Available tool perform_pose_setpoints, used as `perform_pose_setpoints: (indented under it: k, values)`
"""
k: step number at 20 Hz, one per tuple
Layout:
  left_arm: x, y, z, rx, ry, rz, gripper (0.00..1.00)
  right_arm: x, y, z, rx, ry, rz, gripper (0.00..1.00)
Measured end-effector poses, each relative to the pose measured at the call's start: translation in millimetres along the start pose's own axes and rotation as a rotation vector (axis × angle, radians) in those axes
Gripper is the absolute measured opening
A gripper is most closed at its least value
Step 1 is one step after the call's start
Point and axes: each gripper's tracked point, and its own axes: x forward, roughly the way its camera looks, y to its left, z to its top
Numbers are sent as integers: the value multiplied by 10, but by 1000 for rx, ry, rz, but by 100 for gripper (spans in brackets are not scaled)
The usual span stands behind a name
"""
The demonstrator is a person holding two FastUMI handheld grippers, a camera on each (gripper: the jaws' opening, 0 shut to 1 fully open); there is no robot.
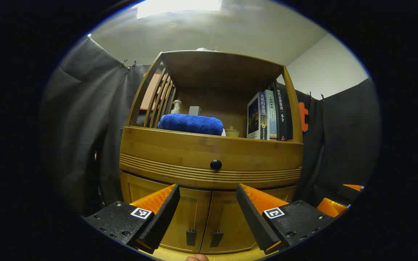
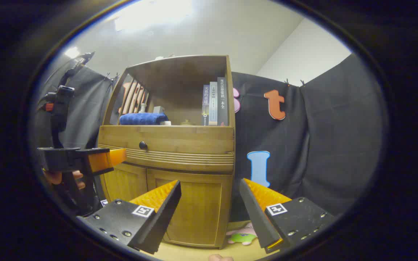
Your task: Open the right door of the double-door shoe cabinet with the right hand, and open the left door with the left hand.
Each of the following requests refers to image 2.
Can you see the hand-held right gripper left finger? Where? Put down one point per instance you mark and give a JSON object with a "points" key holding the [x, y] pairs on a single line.
{"points": [[165, 217]]}

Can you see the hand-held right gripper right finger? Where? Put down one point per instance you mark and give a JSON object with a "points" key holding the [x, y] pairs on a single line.
{"points": [[256, 214]]}

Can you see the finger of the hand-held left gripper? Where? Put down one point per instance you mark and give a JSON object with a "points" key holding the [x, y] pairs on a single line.
{"points": [[103, 159]]}

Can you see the wooden cabinet door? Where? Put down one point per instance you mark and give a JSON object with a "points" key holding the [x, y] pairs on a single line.
{"points": [[123, 183], [201, 210]]}

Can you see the wooden double-door shoe cabinet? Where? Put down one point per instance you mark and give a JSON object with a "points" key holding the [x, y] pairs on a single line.
{"points": [[180, 72]]}

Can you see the pink and green plush toy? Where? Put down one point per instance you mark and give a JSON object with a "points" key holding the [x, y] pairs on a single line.
{"points": [[243, 237]]}

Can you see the black round drawer knob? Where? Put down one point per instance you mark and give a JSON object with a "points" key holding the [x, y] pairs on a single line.
{"points": [[143, 145]]}

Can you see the blue folded towel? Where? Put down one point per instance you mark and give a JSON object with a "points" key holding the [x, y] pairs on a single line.
{"points": [[143, 118]]}

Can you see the small pale ceramic bottle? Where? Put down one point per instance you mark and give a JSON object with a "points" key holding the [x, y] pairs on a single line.
{"points": [[142, 107]]}

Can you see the small white cup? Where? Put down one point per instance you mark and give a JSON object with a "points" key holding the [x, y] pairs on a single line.
{"points": [[165, 123]]}

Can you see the small grey box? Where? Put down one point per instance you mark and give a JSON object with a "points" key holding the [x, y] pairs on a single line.
{"points": [[158, 109]]}

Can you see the wooden ribbed drawer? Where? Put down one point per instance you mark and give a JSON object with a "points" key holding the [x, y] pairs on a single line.
{"points": [[187, 139]]}

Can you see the small beige lidded pot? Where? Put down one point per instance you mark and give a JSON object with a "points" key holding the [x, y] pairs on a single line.
{"points": [[186, 123]]}

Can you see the black backdrop cloth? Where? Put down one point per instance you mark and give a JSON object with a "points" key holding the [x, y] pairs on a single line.
{"points": [[321, 145]]}

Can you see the purple spine book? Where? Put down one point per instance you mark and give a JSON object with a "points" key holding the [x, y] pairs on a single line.
{"points": [[205, 105]]}

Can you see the black spine book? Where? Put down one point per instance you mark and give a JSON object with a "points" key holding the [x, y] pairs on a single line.
{"points": [[222, 101]]}

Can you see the grey spine book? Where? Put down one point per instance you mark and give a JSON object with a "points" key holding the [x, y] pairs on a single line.
{"points": [[213, 103]]}

